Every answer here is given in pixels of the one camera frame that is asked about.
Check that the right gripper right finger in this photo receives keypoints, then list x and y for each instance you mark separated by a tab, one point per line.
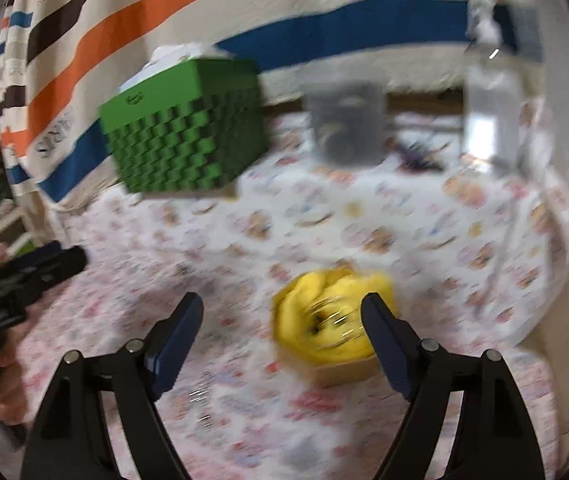
396	344

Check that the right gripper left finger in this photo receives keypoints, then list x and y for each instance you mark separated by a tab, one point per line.
168	344

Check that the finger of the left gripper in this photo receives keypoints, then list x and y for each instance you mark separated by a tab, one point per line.
29	276

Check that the person's left hand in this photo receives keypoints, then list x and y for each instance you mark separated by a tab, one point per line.
13	401

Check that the hexagonal cardboard box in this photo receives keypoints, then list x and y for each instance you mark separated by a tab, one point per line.
339	359

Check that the yellow cloth in box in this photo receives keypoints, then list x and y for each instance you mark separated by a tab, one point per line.
329	314

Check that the patterned white bed sheet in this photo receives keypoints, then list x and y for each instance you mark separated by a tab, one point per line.
474	260

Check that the dark purple hair clip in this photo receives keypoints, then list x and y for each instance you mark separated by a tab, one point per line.
418	157

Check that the green checkered box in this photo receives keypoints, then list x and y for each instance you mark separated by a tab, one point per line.
194	127

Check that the striped Paris tote bag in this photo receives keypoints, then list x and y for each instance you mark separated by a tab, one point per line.
61	59

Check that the translucent grey plastic cup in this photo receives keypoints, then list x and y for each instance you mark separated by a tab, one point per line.
347	114

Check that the clear plastic bottle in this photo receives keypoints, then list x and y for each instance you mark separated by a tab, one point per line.
492	95

